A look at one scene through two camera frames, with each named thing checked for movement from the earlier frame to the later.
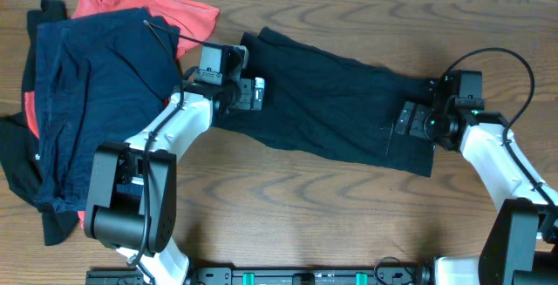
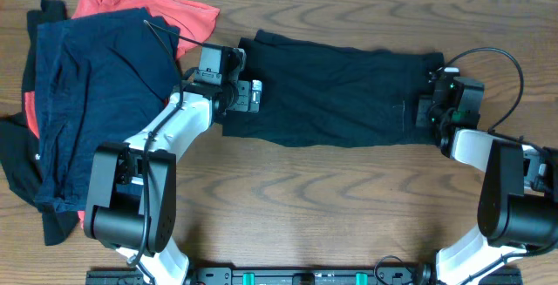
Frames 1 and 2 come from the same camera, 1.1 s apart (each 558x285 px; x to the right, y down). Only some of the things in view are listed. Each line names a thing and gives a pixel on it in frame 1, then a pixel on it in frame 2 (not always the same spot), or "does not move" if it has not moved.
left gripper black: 246,87 does not move
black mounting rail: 275,275 does not move
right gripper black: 416,128 → 425,104
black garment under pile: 19,144 does not move
